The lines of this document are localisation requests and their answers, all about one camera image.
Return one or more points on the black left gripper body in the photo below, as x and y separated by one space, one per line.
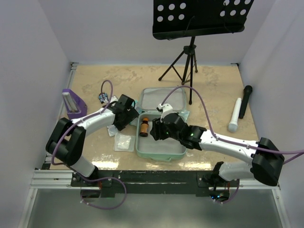
130 115

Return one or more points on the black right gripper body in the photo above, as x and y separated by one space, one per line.
162 132

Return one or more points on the amber medicine bottle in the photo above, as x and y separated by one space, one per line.
144 127

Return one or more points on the white gauze packet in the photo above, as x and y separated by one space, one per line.
124 143

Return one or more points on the small clear packet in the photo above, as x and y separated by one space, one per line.
112 130

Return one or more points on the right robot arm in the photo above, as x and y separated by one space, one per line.
259 160

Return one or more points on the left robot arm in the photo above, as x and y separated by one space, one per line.
67 139

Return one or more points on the mint green medicine case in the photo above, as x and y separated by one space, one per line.
152 137

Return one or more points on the blue owl toy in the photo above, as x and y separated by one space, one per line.
103 98

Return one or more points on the purple metronome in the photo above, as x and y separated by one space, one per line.
75 106

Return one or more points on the white microphone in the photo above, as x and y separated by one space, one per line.
233 124

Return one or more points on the black microphone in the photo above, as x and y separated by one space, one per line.
246 95

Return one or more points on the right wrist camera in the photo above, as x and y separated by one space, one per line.
164 109

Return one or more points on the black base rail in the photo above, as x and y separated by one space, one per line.
199 183

